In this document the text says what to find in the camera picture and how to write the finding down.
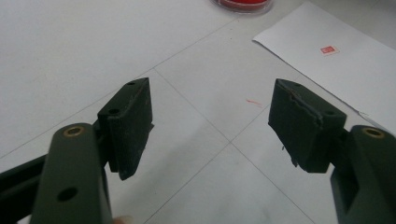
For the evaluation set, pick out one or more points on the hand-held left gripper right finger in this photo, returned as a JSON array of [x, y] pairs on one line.
[[302, 130]]

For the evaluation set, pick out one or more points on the white paper sheet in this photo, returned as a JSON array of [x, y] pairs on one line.
[[351, 77]]

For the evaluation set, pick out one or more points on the round red ink pad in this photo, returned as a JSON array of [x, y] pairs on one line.
[[243, 3]]

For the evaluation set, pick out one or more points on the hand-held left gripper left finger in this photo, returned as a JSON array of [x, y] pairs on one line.
[[127, 130]]

